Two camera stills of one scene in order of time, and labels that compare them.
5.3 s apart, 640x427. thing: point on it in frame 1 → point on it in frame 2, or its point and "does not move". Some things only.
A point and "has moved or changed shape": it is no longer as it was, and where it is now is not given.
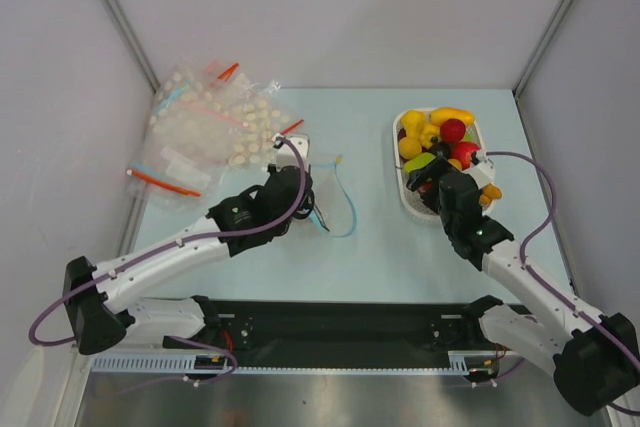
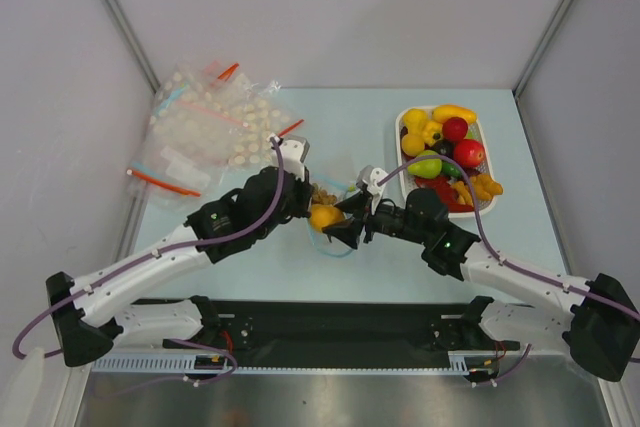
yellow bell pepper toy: x=430 y=131 does not move
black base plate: x=347 y=332 does not move
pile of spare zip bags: x=207 y=120 does not move
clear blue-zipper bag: x=333 y=210 has moved or changed shape
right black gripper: x=431 y=173 → x=364 y=220
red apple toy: x=462 y=152 does not move
